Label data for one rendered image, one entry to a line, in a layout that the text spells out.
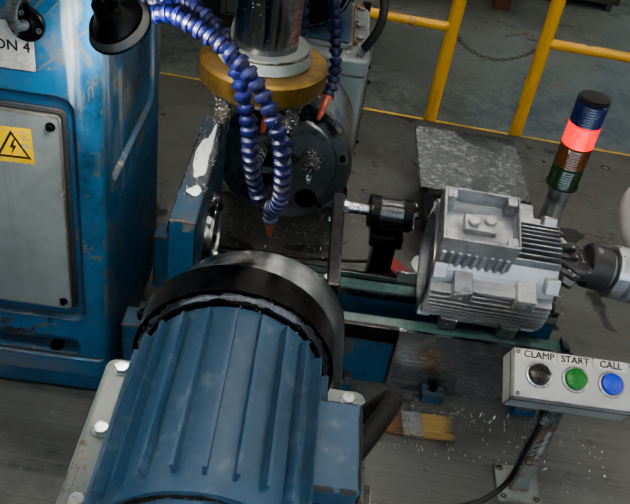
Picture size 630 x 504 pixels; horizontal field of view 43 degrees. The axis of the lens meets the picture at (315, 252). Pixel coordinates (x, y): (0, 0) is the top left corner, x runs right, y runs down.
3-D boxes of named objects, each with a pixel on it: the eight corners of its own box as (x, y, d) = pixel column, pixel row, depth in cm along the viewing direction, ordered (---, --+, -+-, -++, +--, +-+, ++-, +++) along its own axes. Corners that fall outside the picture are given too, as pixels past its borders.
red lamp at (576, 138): (564, 149, 148) (572, 128, 145) (558, 133, 153) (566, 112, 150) (596, 154, 148) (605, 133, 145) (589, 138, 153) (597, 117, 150)
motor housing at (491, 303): (411, 332, 137) (437, 274, 121) (417, 241, 147) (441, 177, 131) (526, 350, 137) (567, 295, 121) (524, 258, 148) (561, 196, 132)
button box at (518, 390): (501, 405, 111) (513, 396, 106) (502, 355, 114) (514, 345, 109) (621, 421, 112) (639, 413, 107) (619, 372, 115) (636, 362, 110)
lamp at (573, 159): (556, 170, 151) (564, 149, 148) (551, 153, 155) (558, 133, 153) (588, 174, 151) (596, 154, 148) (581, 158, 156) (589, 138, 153)
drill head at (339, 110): (203, 234, 147) (211, 113, 132) (234, 125, 179) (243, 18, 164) (338, 253, 148) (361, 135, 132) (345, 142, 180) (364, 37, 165)
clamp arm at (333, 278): (328, 204, 145) (320, 297, 124) (330, 191, 143) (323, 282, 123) (347, 207, 145) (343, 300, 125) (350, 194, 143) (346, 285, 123)
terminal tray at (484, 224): (432, 264, 126) (443, 238, 120) (435, 210, 132) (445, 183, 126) (507, 276, 127) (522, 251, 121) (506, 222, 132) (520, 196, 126)
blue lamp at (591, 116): (572, 128, 145) (581, 106, 142) (566, 112, 150) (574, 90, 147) (605, 133, 145) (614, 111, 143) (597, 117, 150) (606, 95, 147)
